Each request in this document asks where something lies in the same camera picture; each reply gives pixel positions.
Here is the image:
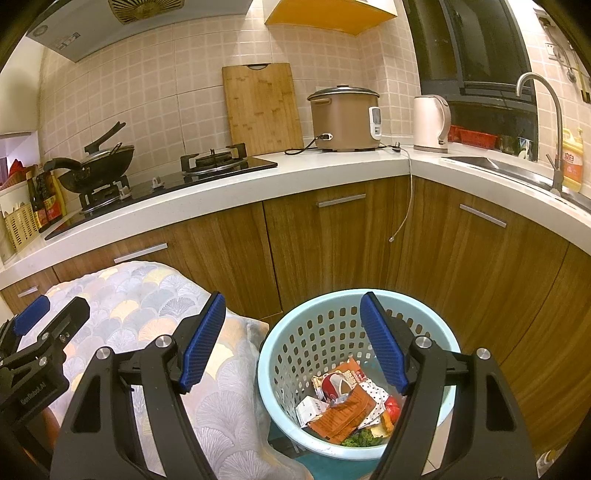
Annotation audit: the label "black gas stove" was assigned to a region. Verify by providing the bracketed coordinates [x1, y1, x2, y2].
[45, 143, 277, 240]

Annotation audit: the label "white dotted wrapper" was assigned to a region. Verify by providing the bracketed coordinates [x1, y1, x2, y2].
[359, 379, 390, 429]

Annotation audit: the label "white charging cable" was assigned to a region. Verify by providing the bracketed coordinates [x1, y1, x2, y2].
[387, 143, 415, 244]

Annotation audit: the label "range hood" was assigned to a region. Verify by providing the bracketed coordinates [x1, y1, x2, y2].
[27, 0, 250, 62]

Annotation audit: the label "yellow utensil basket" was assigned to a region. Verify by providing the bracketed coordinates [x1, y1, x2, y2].
[4, 203, 39, 252]

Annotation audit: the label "wooden cutting board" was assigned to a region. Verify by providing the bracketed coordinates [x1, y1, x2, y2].
[221, 63, 304, 156]

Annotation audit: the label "red label sauce bottle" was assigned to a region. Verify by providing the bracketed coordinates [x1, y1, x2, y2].
[37, 172, 63, 225]

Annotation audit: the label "light blue perforated trash basket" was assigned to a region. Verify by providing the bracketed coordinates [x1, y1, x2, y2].
[256, 288, 462, 461]

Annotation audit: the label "white red snack bag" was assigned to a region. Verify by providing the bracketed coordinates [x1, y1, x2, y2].
[311, 359, 368, 403]

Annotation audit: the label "wooden base cabinets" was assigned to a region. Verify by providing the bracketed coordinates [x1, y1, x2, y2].
[2, 177, 590, 453]

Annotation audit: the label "dark window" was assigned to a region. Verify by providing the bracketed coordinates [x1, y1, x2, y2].
[404, 0, 539, 154]

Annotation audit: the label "yellow detergent bottle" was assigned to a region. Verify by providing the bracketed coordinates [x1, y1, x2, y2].
[562, 128, 584, 192]

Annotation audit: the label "orange snack wrapper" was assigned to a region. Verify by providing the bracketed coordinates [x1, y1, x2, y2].
[308, 385, 376, 444]

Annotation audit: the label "white electric kettle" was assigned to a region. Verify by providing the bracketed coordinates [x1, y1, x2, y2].
[413, 95, 451, 153]

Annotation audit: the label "red plastic tray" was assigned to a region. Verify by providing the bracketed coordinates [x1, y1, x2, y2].
[448, 125, 498, 149]

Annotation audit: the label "red plastic bag trash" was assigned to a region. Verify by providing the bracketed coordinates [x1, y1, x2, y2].
[385, 396, 401, 426]

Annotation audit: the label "brown rice cooker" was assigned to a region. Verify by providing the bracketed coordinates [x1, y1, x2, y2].
[308, 85, 383, 151]

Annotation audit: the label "white orange wall cabinet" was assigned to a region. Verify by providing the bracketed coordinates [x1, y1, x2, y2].
[263, 0, 398, 36]

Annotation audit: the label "chrome sink faucet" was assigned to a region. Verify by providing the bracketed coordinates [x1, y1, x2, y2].
[515, 72, 565, 197]

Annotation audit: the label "dark soy sauce bottle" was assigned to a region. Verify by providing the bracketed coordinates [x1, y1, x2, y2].
[26, 171, 49, 233]

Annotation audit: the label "black wok with lid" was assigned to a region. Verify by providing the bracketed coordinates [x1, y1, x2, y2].
[43, 122, 134, 194]

